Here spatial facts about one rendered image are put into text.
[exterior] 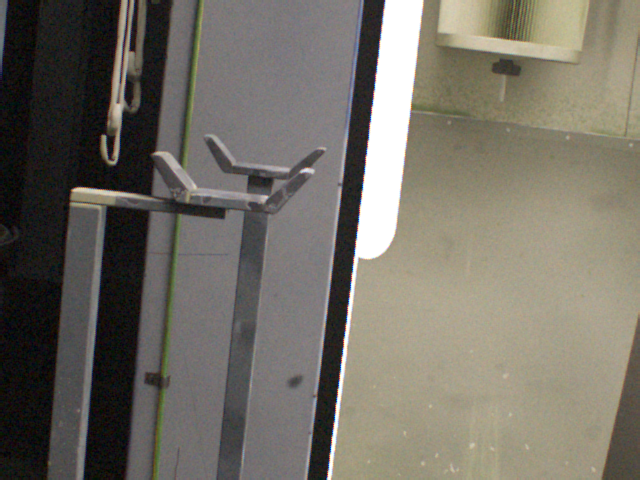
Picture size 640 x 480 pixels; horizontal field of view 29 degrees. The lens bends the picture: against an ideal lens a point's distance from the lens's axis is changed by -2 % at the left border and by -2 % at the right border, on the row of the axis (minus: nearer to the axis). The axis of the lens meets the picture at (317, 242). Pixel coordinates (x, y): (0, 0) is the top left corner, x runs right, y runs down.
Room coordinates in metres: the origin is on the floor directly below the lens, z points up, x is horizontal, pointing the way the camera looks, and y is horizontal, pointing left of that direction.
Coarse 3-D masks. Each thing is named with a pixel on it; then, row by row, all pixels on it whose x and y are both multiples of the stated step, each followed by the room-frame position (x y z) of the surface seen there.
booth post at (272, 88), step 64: (192, 0) 1.18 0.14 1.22; (256, 0) 1.18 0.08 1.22; (320, 0) 1.18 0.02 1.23; (256, 64) 1.18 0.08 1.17; (320, 64) 1.18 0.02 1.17; (192, 128) 1.18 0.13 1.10; (256, 128) 1.18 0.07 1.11; (320, 128) 1.18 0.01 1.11; (320, 192) 1.18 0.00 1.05; (192, 256) 1.18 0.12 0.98; (320, 256) 1.18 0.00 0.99; (192, 320) 1.18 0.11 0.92; (320, 320) 1.18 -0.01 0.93; (192, 384) 1.18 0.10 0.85; (256, 384) 1.18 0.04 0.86; (128, 448) 1.18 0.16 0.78; (192, 448) 1.18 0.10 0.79; (256, 448) 1.18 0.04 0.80
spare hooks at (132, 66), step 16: (144, 0) 1.26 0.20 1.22; (144, 16) 1.26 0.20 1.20; (128, 32) 1.23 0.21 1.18; (144, 32) 1.27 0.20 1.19; (128, 48) 1.23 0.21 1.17; (128, 64) 1.24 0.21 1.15; (112, 80) 1.22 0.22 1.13; (112, 96) 1.21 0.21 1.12; (112, 112) 1.18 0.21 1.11; (112, 128) 1.19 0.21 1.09; (112, 160) 1.22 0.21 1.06
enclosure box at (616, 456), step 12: (636, 336) 1.93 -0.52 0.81; (636, 348) 1.92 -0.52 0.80; (636, 360) 1.91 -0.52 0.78; (636, 372) 1.91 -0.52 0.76; (624, 384) 1.95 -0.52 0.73; (636, 384) 1.90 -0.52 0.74; (624, 396) 1.94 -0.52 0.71; (636, 396) 1.89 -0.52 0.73; (624, 408) 1.94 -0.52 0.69; (636, 408) 1.88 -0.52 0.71; (624, 420) 1.93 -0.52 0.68; (636, 420) 1.87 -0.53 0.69; (612, 432) 1.98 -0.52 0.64; (624, 432) 1.92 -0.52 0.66; (636, 432) 1.87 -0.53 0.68; (612, 444) 1.97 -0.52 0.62; (624, 444) 1.91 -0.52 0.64; (636, 444) 1.86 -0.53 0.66; (612, 456) 1.96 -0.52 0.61; (624, 456) 1.90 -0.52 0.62; (636, 456) 1.85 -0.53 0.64; (612, 468) 1.95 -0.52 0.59; (624, 468) 1.89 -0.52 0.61; (636, 468) 1.84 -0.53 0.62
